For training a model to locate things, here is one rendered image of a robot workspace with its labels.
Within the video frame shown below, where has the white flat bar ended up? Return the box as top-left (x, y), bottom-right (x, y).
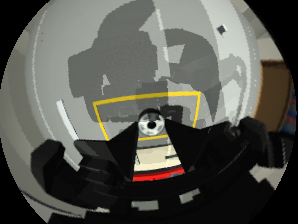
top-left (57, 100), bottom-right (78, 141)

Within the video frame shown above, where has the yellow rectangular outline on table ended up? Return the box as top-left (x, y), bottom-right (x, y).
top-left (93, 91), bottom-right (201, 141)

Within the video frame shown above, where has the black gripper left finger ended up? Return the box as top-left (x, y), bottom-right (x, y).
top-left (73, 121), bottom-right (138, 183)

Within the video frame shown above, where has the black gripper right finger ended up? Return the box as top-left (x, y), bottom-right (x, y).
top-left (164, 119), bottom-right (230, 173)

